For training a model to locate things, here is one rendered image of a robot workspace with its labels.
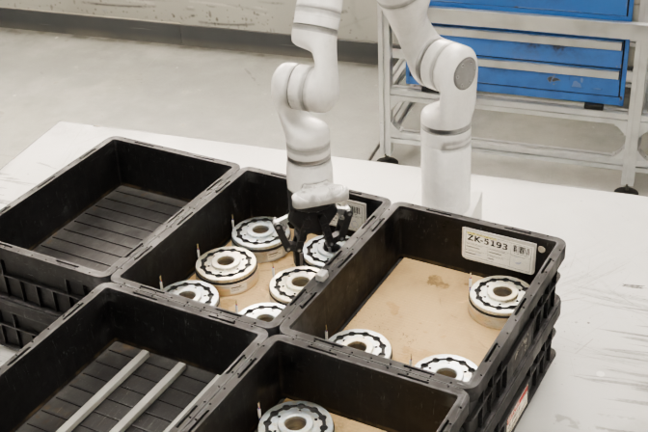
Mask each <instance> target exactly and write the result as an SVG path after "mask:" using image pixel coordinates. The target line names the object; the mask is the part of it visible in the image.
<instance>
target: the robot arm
mask: <svg viewBox="0 0 648 432"><path fill-rule="evenodd" d="M376 1H377V3H378V4H379V6H380V7H381V9H382V11H383V12H384V14H385V16H386V18H387V20H388V22H389V24H390V26H391V28H392V30H393V31H394V33H395V35H396V37H397V39H398V41H399V44H400V46H401V49H402V52H403V54H404V57H405V60H406V62H407V65H408V67H409V70H410V71H411V73H412V75H413V77H414V78H415V79H416V80H417V82H419V83H420V84H421V85H422V86H424V87H426V88H429V89H432V90H434V91H437V92H440V93H441V96H440V101H437V102H433V103H431V104H429V105H427V106H425V107H424V108H423V109H422V111H421V114H420V134H421V205H422V206H426V207H430V208H435V209H439V210H442V211H447V212H451V213H455V214H460V215H462V214H464V213H465V212H467V211H468V210H469V208H470V205H471V152H472V116H473V111H474V108H475V102H476V87H477V74H478V63H477V58H476V55H475V53H474V51H473V50H472V49H471V48H470V47H468V46H466V45H464V44H461V43H458V42H455V41H452V40H446V39H444V38H442V37H441V36H440V35H438V34H437V32H436V31H435V29H434V28H433V26H432V24H431V22H430V20H429V18H428V16H427V10H428V7H429V3H430V0H376ZM342 2H343V0H297V3H296V9H295V15H294V20H293V26H292V32H291V39H292V42H293V43H294V44H295V45H297V46H299V47H302V48H304V49H307V50H308V51H310V52H311V53H312V56H313V58H314V63H315V66H308V65H301V64H296V63H284V64H281V65H280V66H279V67H278V68H277V69H276V70H275V72H274V74H273V76H272V80H271V95H272V99H273V102H274V105H275V108H276V111H277V113H278V116H279V119H280V122H281V124H282V127H283V132H284V134H285V142H286V156H287V161H286V181H287V196H288V210H287V212H286V215H284V216H283V217H281V218H279V219H278V218H277V217H273V218H272V219H271V223H272V225H273V227H274V229H275V231H276V233H277V235H278V236H279V238H280V240H281V242H282V244H283V247H284V249H285V251H286V252H290V251H291V252H293V261H294V264H295V266H296V267H298V266H305V265H304V252H303V248H304V243H305V242H306V240H307V236H308V234H311V233H313V232H321V231H322V233H323V236H324V238H325V242H324V251H326V252H329V253H333V252H334V251H335V245H336V243H338V242H343V241H344V240H345V237H346V234H347V232H348V228H349V225H350V222H351V219H352V216H353V212H352V210H351V208H350V207H349V205H348V204H344V205H343V206H337V205H336V203H340V202H344V201H347V200H348V199H349V189H348V187H347V186H345V185H344V184H337V183H334V175H333V164H332V159H331V143H330V130H329V126H328V125H327V123H325V122H324V121H323V120H321V119H319V118H317V117H315V116H313V115H311V114H310V113H309V112H313V113H318V114H325V113H327V112H329V111H331V110H332V109H333V108H334V106H335V105H336V103H337V101H338V96H339V76H338V54H337V38H338V27H339V22H340V16H341V10H342ZM336 214H337V216H338V220H337V226H336V229H335V232H333V233H332V232H331V229H330V227H329V224H330V223H331V221H332V220H333V218H334V217H335V216H336ZM288 222H290V223H291V224H292V225H293V226H294V227H295V228H294V236H293V240H292V241H289V240H288V239H287V237H286V235H285V233H284V231H285V230H286V229H287V223H288Z"/></svg>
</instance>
